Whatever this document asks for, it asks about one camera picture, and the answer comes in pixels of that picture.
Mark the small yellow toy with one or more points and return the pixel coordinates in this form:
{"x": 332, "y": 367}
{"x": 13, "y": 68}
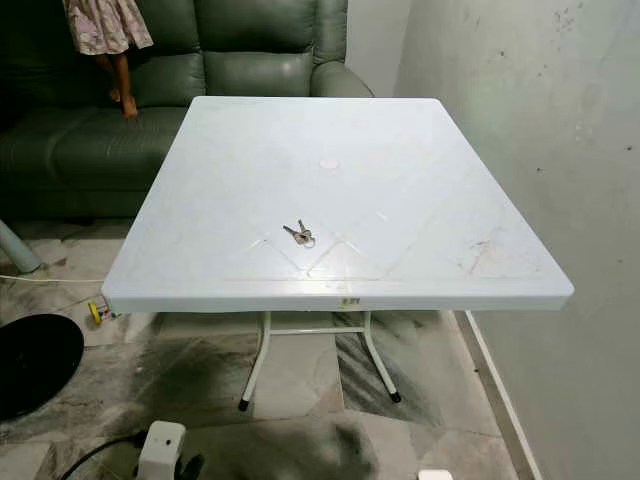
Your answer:
{"x": 97, "y": 313}

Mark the child in floral dress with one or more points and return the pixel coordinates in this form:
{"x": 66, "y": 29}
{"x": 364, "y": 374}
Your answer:
{"x": 105, "y": 25}

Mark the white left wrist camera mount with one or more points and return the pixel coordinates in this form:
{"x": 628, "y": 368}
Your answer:
{"x": 162, "y": 445}

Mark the black round fan base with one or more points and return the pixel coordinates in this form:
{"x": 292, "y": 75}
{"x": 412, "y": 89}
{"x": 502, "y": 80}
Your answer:
{"x": 35, "y": 365}

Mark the white floor skirting strip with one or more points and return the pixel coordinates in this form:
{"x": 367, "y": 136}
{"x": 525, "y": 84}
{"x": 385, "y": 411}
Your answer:
{"x": 495, "y": 395}

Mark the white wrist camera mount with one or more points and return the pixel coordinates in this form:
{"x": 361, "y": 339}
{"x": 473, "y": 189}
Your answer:
{"x": 435, "y": 475}
{"x": 162, "y": 445}

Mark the white plastic folding table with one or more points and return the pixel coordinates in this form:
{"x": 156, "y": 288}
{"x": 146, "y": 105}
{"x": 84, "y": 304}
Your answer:
{"x": 360, "y": 200}

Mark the green leather sofa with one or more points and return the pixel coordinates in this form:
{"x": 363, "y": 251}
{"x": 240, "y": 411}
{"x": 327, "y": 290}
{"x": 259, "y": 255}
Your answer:
{"x": 260, "y": 70}

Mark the teal pole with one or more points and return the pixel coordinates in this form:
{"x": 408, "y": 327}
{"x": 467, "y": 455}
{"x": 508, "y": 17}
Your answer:
{"x": 18, "y": 250}

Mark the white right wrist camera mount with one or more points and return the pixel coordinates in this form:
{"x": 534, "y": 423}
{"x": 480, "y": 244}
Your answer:
{"x": 435, "y": 475}

